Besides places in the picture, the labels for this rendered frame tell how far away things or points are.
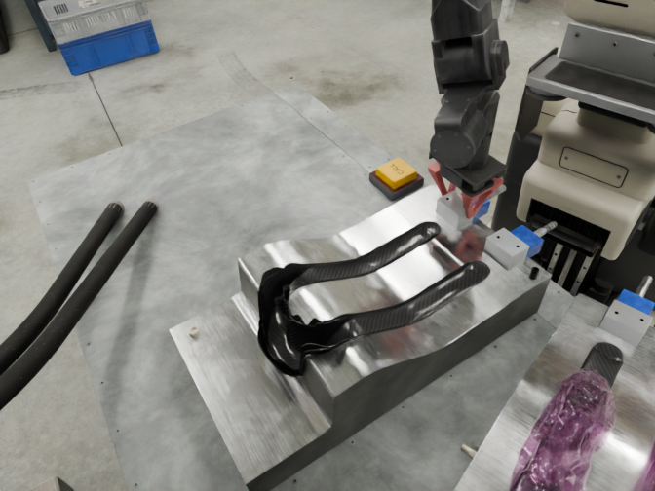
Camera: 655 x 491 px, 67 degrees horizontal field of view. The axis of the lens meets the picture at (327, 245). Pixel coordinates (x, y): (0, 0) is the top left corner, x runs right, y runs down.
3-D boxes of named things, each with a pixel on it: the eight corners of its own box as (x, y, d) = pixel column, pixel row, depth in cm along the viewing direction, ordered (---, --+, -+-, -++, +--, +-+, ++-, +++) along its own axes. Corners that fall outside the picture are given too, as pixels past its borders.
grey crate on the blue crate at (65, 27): (137, 3, 352) (130, -20, 341) (152, 21, 326) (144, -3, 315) (48, 24, 334) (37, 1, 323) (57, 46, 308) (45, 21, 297)
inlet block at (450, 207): (490, 192, 88) (495, 168, 84) (512, 207, 85) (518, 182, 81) (434, 222, 84) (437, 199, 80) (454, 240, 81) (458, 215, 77)
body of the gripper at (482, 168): (474, 194, 71) (481, 151, 65) (426, 160, 77) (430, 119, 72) (506, 176, 73) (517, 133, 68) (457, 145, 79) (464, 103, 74)
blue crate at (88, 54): (146, 32, 367) (136, 1, 351) (162, 53, 341) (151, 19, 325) (61, 55, 349) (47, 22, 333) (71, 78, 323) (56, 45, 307)
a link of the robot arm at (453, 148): (507, 33, 61) (441, 42, 66) (479, 76, 54) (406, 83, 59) (516, 121, 68) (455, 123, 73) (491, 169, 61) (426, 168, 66)
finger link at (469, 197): (464, 234, 77) (473, 187, 70) (433, 208, 81) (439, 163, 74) (496, 215, 79) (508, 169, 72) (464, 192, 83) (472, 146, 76)
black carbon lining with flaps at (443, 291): (427, 225, 83) (432, 180, 76) (498, 285, 73) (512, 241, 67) (241, 323, 72) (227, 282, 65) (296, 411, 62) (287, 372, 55)
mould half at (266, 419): (428, 220, 94) (435, 163, 84) (537, 312, 78) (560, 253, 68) (179, 351, 77) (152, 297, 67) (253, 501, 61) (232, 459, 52)
